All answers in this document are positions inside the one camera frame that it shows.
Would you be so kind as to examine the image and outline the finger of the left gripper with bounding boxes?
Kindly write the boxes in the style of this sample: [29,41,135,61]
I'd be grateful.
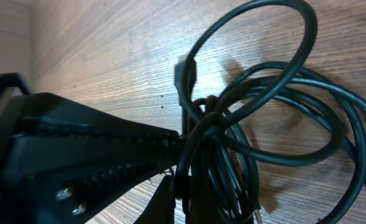
[0,73,184,223]

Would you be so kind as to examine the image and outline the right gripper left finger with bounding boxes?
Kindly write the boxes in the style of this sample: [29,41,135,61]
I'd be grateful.
[134,175,176,224]

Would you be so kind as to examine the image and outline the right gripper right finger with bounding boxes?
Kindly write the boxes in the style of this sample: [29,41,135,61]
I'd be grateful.
[187,186,254,224]

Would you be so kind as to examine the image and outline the black usb cable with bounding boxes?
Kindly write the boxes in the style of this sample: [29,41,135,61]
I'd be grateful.
[173,0,366,224]

